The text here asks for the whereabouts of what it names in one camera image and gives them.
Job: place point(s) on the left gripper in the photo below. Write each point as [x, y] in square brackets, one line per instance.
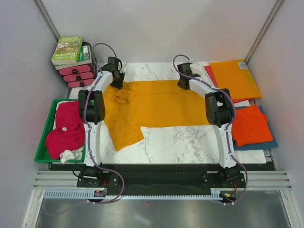
[119, 85]

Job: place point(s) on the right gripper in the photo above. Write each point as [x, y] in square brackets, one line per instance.
[179, 85]

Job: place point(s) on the yellow t shirt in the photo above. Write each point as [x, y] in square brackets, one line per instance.
[152, 104]

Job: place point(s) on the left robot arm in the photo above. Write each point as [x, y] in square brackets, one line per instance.
[92, 107]

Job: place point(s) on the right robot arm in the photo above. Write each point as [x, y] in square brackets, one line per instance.
[220, 111]

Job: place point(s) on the red plastic folder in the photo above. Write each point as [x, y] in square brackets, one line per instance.
[237, 102]

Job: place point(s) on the pink and black drawer unit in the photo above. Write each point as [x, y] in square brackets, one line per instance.
[78, 76]

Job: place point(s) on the orange plastic folder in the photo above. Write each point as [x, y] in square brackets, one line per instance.
[235, 76]

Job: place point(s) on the green illustrated book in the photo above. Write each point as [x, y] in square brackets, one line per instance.
[67, 50]

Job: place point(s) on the magenta t shirt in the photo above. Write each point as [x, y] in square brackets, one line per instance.
[68, 130]

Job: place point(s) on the folded orange t shirt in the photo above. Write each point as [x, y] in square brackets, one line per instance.
[250, 127]

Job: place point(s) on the white t shirt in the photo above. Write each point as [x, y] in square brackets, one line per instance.
[71, 155]

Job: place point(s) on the green plastic tray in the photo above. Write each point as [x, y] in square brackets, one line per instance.
[42, 153]

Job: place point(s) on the left aluminium corner post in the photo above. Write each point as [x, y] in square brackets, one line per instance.
[47, 19]

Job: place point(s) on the aluminium corner post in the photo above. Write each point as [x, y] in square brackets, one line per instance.
[269, 20]
[47, 19]

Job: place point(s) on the right aluminium corner post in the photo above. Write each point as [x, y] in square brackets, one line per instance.
[269, 20]

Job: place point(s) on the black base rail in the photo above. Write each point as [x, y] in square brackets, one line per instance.
[160, 180]

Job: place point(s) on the white slotted cable duct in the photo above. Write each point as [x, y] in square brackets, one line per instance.
[105, 195]

